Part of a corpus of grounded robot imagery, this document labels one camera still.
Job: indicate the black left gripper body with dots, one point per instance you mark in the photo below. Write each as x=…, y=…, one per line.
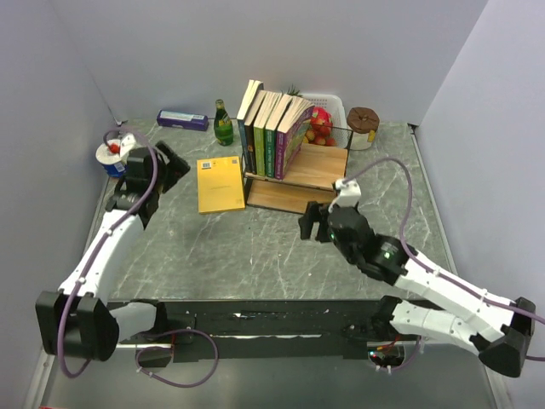
x=169, y=172

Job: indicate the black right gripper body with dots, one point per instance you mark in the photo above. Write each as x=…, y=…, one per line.
x=317, y=213

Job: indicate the purple 117-storey treehouse book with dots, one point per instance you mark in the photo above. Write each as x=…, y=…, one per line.
x=290, y=132

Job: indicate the green 104-storey treehouse book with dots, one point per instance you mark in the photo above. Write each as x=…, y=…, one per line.
x=270, y=133

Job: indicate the green 65-storey treehouse book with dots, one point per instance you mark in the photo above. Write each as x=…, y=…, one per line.
x=267, y=107

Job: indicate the dark blue paperback book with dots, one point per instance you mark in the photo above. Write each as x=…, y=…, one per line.
x=243, y=120

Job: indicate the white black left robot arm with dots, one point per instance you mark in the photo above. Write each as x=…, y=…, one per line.
x=74, y=321

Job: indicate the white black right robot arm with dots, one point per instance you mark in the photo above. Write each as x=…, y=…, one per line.
x=496, y=329

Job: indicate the blue tin can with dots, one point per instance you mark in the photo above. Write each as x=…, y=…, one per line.
x=115, y=170

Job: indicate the wooden two-tier shelf rack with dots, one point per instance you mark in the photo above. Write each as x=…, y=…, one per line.
x=310, y=176

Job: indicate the purple rectangular box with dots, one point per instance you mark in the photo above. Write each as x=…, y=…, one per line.
x=186, y=121

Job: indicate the yellow book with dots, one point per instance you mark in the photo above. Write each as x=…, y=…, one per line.
x=220, y=185

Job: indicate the jar with brown lid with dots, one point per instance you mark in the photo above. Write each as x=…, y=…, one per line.
x=364, y=122

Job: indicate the toy dragon fruit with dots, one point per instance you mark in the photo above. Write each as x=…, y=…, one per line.
x=321, y=121

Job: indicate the green glass bottle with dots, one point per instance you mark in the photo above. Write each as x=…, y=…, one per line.
x=223, y=124

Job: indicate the white plastic fruit basket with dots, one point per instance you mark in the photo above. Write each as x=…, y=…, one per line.
x=328, y=106

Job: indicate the toy pineapple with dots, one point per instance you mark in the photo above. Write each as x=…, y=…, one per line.
x=293, y=91

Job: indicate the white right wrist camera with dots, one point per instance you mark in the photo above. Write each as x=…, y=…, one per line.
x=348, y=194

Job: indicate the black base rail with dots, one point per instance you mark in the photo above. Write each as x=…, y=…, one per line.
x=249, y=329

